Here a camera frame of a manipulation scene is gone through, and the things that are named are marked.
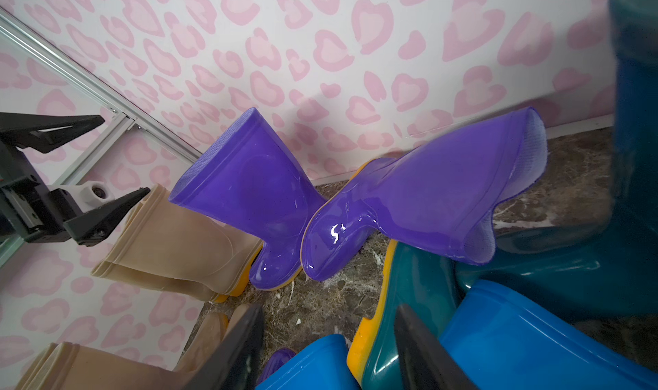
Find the left back aluminium post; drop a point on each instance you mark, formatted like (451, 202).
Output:
(51, 57)

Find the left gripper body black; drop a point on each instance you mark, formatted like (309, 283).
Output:
(35, 212)

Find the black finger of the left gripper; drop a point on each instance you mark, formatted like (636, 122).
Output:
(45, 133)
(95, 226)

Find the large purple boot back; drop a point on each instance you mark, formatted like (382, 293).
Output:
(439, 197)

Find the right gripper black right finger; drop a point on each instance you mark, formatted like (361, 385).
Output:
(424, 362)

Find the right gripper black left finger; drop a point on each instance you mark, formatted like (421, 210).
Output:
(235, 363)

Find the blue rain boot yellow sole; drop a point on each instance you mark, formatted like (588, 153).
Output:
(503, 340)

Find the beige rain boot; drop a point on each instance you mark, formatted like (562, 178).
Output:
(71, 366)
(167, 248)

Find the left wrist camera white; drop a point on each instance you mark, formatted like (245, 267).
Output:
(89, 195)

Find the large purple boot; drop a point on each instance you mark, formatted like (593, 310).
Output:
(250, 180)
(439, 197)

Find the purple rain boot front left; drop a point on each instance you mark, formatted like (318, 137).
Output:
(275, 362)

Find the left aluminium frame strut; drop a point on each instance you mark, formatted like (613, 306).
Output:
(77, 171)

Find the large purple boot front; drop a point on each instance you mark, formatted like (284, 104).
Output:
(250, 180)

